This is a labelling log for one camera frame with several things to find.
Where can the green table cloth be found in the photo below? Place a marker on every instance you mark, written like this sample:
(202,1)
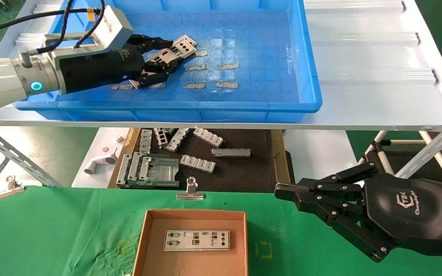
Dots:
(52,230)

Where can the small white cylinder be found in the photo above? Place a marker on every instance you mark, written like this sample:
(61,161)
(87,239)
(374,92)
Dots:
(119,138)

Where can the wooden framed black mat tray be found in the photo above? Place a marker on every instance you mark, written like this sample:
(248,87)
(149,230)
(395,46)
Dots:
(244,172)

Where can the brown cardboard box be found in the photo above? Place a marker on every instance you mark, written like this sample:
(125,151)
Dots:
(198,218)

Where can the black chair caster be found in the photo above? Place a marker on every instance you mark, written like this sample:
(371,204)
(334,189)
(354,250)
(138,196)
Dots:
(5,5)

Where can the grey perforated shelf brace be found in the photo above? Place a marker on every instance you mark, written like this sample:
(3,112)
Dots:
(14,155)

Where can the grey slotted metal bracket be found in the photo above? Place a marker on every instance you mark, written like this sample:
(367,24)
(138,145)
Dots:
(208,137)
(161,138)
(146,142)
(178,140)
(197,163)

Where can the white perforated shelf brace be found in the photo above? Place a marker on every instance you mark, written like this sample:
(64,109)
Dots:
(411,166)

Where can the white pipe fitting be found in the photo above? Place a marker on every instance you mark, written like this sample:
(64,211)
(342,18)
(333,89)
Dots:
(108,159)

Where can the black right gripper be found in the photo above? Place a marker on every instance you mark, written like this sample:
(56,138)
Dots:
(416,214)

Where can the silver binder clip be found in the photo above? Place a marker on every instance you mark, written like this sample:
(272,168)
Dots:
(190,196)
(8,193)

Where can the blue plastic tray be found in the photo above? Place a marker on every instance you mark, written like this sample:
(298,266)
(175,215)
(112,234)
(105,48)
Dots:
(263,46)

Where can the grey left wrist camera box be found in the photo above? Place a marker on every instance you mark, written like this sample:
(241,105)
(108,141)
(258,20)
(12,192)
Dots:
(113,27)

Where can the large grey metal frame assembly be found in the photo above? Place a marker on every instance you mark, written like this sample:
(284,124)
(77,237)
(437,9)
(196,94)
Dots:
(155,172)

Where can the beige horizontal tube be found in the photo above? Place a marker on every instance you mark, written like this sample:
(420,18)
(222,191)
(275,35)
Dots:
(405,142)

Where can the grey flat metal bar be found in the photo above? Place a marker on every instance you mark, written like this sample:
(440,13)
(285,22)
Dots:
(231,152)

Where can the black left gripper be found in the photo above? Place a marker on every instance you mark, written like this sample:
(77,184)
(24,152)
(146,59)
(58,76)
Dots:
(98,71)

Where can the silver metal IO shield plate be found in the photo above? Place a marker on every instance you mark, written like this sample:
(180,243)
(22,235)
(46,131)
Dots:
(182,45)
(134,83)
(198,245)

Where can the white frame tube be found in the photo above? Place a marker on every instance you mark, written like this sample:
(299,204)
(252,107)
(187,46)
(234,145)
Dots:
(378,137)
(385,160)

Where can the black tube connector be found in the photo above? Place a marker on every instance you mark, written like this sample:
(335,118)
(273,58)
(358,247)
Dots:
(379,145)

